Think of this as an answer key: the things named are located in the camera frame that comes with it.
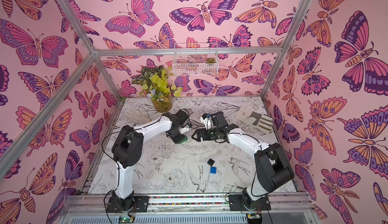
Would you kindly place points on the black lego brick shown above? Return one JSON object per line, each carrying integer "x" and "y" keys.
{"x": 210, "y": 162}

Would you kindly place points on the blue lego brick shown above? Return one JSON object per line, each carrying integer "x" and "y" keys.
{"x": 213, "y": 170}

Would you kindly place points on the aluminium front rail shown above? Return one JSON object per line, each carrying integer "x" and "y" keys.
{"x": 186, "y": 203}

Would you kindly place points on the grey striped work glove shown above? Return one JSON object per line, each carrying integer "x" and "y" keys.
{"x": 256, "y": 120}

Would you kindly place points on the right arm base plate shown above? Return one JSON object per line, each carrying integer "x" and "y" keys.
{"x": 248, "y": 202}

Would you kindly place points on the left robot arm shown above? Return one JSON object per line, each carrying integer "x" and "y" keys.
{"x": 127, "y": 149}

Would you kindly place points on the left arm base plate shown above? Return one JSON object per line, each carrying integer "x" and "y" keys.
{"x": 133, "y": 204}

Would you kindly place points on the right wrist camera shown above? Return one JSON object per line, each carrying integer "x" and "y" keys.
{"x": 206, "y": 119}

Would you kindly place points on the potted green plant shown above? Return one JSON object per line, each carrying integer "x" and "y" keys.
{"x": 155, "y": 86}

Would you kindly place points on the white work glove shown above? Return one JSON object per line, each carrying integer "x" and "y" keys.
{"x": 137, "y": 116}

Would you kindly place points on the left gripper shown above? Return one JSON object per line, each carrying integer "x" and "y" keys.
{"x": 176, "y": 141}

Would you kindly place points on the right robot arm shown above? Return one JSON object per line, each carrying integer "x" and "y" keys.
{"x": 273, "y": 169}

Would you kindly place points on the white wire basket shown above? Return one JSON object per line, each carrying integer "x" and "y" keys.
{"x": 190, "y": 59}

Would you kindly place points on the small succulent in basket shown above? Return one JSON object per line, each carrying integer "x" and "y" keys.
{"x": 210, "y": 60}

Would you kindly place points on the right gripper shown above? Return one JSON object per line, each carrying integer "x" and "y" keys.
{"x": 203, "y": 133}

